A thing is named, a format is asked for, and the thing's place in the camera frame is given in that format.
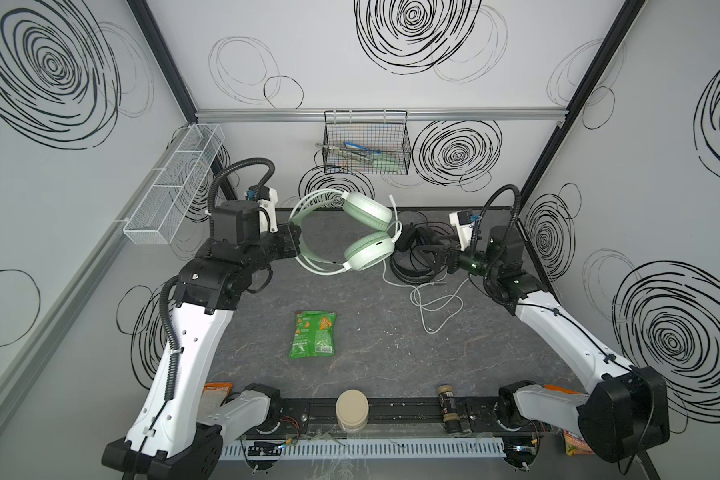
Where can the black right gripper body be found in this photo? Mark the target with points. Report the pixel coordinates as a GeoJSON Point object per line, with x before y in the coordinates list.
{"type": "Point", "coordinates": [447, 257]}

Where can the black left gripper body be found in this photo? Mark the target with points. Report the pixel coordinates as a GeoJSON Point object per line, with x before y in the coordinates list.
{"type": "Point", "coordinates": [291, 240]}

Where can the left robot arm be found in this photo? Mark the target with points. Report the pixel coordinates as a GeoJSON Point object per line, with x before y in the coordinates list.
{"type": "Point", "coordinates": [170, 439]}

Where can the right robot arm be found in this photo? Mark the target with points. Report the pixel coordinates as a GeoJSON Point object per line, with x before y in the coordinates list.
{"type": "Point", "coordinates": [623, 409]}

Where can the black blue headphones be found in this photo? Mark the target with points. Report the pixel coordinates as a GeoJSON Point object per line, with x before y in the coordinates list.
{"type": "Point", "coordinates": [420, 253]}

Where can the green chips bag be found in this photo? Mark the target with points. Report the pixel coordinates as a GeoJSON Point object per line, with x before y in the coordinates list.
{"type": "Point", "coordinates": [313, 335]}

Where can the white mesh shelf basket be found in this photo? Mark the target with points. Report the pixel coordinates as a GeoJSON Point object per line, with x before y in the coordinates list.
{"type": "Point", "coordinates": [164, 206]}

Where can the blue tool in basket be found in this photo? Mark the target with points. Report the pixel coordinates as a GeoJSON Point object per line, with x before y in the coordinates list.
{"type": "Point", "coordinates": [358, 149]}

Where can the green spatula in basket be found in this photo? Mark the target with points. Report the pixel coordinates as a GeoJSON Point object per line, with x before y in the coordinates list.
{"type": "Point", "coordinates": [380, 162]}

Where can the orange snack packet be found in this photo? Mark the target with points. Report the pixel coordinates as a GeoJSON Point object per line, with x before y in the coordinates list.
{"type": "Point", "coordinates": [212, 397]}

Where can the small brown bottle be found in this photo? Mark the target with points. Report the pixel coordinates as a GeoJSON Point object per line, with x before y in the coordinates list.
{"type": "Point", "coordinates": [448, 406]}

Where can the beige round lid jar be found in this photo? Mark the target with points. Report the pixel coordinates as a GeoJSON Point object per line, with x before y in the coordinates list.
{"type": "Point", "coordinates": [352, 411]}

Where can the colourful candy bag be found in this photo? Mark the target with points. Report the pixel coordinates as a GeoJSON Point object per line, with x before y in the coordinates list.
{"type": "Point", "coordinates": [575, 445]}

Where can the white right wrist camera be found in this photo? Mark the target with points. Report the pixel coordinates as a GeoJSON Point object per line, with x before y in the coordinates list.
{"type": "Point", "coordinates": [462, 222]}

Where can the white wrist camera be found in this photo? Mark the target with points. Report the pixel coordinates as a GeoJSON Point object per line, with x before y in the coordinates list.
{"type": "Point", "coordinates": [462, 222]}
{"type": "Point", "coordinates": [267, 200]}

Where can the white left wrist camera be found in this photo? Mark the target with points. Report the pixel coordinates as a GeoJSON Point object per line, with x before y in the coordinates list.
{"type": "Point", "coordinates": [267, 200]}

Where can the black wire basket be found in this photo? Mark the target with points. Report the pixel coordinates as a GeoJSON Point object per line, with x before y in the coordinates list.
{"type": "Point", "coordinates": [385, 129]}

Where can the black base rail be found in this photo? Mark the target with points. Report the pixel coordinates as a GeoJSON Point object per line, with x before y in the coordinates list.
{"type": "Point", "coordinates": [306, 416]}

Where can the white cable duct strip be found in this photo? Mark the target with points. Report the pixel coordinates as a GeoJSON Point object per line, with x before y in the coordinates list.
{"type": "Point", "coordinates": [405, 448]}

